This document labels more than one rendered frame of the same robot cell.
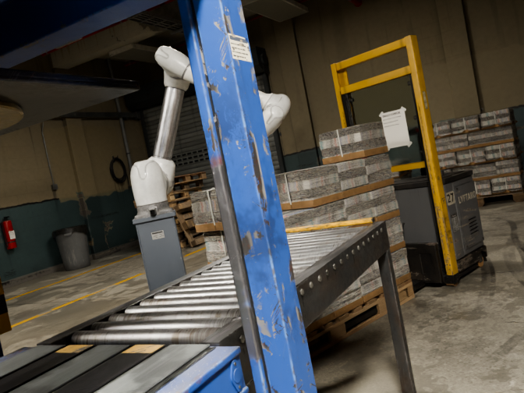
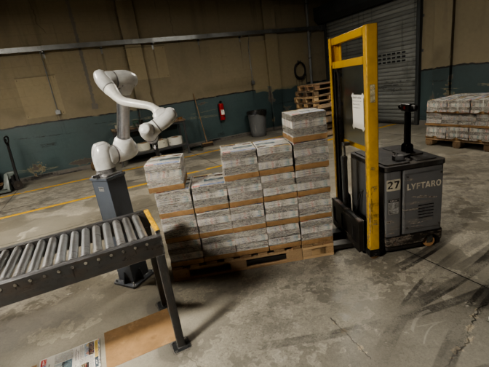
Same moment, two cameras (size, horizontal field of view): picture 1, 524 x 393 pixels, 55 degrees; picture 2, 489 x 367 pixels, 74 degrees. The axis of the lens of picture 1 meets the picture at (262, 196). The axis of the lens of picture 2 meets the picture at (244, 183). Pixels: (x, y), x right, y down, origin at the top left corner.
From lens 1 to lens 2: 2.32 m
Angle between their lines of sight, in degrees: 40
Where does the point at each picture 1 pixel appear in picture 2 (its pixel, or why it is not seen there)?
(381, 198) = (308, 177)
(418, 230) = not seen: hidden behind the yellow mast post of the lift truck
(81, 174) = (271, 73)
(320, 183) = (234, 164)
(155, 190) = (99, 164)
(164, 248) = (105, 197)
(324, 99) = (471, 18)
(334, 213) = (248, 186)
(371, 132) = (308, 121)
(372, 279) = (282, 236)
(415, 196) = not seen: hidden behind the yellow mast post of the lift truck
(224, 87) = not seen: outside the picture
